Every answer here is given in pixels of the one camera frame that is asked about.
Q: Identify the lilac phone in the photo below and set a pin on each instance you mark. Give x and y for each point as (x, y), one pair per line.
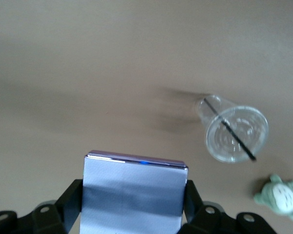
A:
(131, 192)

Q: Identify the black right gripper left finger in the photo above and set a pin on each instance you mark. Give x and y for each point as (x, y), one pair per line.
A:
(51, 219)

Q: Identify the clear plastic cup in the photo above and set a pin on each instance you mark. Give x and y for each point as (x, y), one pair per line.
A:
(236, 136)

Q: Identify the black drinking straw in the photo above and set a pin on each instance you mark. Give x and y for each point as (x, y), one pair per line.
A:
(230, 129)

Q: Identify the grey-green Totoro plush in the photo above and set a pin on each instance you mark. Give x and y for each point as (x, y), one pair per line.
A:
(279, 197)

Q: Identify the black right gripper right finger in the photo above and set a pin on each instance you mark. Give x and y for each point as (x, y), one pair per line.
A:
(210, 221)

